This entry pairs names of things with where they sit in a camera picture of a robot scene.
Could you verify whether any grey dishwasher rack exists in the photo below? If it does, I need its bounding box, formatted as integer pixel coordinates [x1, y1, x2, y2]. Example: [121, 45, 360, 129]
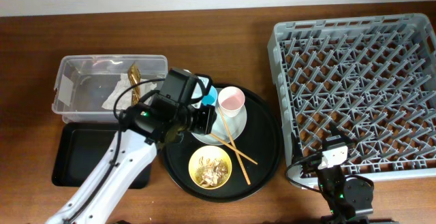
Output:
[267, 13, 435, 187]

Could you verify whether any food scraps and rice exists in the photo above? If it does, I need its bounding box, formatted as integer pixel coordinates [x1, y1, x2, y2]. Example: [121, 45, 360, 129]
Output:
[196, 157, 228, 188]

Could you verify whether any yellow bowl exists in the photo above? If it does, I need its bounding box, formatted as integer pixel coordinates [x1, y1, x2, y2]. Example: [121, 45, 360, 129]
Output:
[188, 146, 232, 190]

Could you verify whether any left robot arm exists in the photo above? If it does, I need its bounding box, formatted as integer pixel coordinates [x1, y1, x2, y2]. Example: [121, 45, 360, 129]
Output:
[47, 103, 217, 223]

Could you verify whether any black rectangular tray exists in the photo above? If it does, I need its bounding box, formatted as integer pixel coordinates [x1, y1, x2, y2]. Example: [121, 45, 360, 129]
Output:
[50, 121, 153, 189]

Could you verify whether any clear plastic bin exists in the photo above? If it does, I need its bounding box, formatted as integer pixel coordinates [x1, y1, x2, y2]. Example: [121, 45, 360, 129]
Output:
[52, 54, 168, 123]

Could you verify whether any grey plate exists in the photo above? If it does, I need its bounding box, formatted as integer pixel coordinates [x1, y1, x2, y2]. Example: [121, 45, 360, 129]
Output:
[192, 105, 247, 146]

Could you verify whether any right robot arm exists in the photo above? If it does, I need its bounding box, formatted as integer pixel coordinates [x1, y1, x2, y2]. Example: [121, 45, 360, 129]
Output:
[315, 123, 374, 224]

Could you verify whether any pink cup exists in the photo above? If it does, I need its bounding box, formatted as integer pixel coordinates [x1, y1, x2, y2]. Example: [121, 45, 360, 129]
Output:
[217, 86, 245, 117]

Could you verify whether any blue cup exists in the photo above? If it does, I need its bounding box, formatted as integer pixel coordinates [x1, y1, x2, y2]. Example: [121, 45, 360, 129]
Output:
[202, 86, 218, 106]

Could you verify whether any wooden chopstick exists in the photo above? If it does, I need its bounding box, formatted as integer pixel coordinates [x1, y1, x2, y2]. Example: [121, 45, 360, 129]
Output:
[209, 133, 258, 165]
[218, 108, 251, 185]

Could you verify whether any white napkin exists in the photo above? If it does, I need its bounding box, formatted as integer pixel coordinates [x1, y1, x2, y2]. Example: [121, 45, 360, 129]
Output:
[102, 74, 157, 110]

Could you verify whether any round black serving tray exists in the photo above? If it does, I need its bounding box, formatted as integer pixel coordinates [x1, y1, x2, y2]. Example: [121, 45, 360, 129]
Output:
[161, 88, 283, 202]

